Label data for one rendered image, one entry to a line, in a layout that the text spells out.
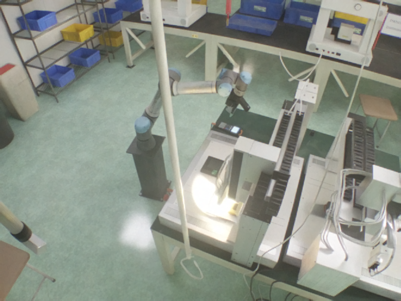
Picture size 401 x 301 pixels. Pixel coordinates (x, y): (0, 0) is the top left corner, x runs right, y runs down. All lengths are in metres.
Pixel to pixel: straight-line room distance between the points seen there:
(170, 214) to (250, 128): 0.96
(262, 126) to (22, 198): 2.37
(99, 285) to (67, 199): 0.92
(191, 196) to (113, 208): 1.21
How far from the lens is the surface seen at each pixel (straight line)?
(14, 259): 2.11
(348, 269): 1.05
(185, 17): 3.65
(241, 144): 0.98
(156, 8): 0.61
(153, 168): 2.19
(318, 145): 2.07
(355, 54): 3.32
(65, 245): 2.55
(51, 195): 2.90
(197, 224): 1.41
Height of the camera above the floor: 2.10
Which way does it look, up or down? 47 degrees down
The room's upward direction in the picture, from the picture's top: straight up
